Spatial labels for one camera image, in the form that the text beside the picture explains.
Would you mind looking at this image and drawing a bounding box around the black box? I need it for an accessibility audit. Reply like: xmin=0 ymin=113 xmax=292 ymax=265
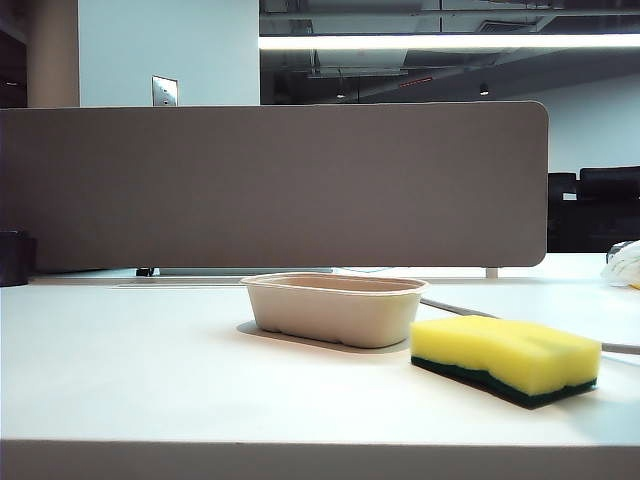
xmin=0 ymin=229 xmax=37 ymax=288

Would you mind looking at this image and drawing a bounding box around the long ceiling light strip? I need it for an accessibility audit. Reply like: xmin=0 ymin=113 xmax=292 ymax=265
xmin=258 ymin=33 xmax=640 ymax=50

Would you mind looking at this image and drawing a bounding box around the metal wall switch plate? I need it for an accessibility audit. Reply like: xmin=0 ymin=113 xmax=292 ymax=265
xmin=151 ymin=74 xmax=180 ymax=107

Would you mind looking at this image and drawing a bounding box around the white cable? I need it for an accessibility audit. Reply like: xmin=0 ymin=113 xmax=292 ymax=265
xmin=419 ymin=295 xmax=640 ymax=357

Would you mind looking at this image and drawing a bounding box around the white crumpled cloth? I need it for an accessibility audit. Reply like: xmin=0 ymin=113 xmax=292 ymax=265
xmin=600 ymin=241 xmax=640 ymax=290

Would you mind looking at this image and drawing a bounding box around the yellow green cleaning sponge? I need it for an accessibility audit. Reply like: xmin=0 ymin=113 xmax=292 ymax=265
xmin=409 ymin=314 xmax=602 ymax=411

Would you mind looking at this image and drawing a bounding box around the beige paper lunch box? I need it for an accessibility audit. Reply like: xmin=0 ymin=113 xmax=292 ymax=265
xmin=239 ymin=272 xmax=431 ymax=350

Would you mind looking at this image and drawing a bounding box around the grey desk divider panel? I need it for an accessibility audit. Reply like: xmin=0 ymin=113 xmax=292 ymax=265
xmin=0 ymin=100 xmax=550 ymax=273

